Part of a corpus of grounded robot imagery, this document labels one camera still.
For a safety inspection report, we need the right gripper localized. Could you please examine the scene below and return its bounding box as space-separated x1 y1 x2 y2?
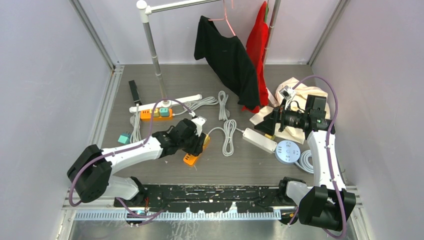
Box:
254 98 309 136

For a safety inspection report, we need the orange power strip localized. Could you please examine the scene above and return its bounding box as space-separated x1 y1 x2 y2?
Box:
183 134 210 167
140 108 174 122

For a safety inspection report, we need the yellow charger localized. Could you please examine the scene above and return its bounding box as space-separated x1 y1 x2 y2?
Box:
264 133 276 140

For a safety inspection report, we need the white power strip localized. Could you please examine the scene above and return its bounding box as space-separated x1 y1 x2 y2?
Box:
242 128 278 154

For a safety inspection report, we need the round blue socket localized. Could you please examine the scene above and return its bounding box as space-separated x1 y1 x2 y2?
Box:
274 140 301 165

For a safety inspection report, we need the teal USB charger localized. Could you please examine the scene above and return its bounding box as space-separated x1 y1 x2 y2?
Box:
117 133 131 145

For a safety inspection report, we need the black power strip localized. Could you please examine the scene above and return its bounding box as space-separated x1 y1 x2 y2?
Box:
128 80 142 105

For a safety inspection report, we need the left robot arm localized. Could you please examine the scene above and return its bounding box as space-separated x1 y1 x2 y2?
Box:
67 116 206 207

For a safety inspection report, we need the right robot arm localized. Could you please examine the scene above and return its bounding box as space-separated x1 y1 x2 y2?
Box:
254 95 356 239

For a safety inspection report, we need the cream cloth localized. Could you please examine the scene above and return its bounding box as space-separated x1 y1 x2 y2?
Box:
249 77 328 145

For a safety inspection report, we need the teal charger left strip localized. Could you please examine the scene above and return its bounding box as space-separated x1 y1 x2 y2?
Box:
159 107 171 118

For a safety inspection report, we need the yellow charger left strip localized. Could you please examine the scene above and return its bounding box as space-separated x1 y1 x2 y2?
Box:
149 108 160 118

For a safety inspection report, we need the black shirt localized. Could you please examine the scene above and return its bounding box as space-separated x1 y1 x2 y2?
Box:
193 15 261 113

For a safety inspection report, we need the red garment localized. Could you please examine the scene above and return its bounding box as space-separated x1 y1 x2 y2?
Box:
246 1 269 114

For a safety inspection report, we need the pink hanger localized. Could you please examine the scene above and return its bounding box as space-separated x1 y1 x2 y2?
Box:
208 0 236 36

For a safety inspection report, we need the silver clothes rack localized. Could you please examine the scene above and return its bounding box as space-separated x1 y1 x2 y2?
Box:
136 0 281 107

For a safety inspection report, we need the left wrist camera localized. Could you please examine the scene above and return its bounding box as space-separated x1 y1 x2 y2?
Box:
189 111 207 137

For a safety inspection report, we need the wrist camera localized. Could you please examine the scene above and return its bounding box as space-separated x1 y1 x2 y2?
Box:
189 111 207 137
279 85 296 110

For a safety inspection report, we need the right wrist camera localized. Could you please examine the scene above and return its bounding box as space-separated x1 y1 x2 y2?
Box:
279 85 296 110

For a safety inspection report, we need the orange strip grey cable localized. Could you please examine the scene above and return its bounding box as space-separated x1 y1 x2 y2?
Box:
172 90 230 122

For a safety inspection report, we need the grey coiled cable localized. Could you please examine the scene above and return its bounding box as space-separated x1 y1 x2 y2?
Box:
206 119 246 157

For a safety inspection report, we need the black strip grey cable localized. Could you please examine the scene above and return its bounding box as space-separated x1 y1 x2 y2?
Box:
129 103 143 145

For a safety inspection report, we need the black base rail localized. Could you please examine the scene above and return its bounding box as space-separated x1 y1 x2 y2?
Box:
113 184 295 214

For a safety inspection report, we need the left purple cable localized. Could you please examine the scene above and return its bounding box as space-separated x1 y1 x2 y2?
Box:
67 98 196 227

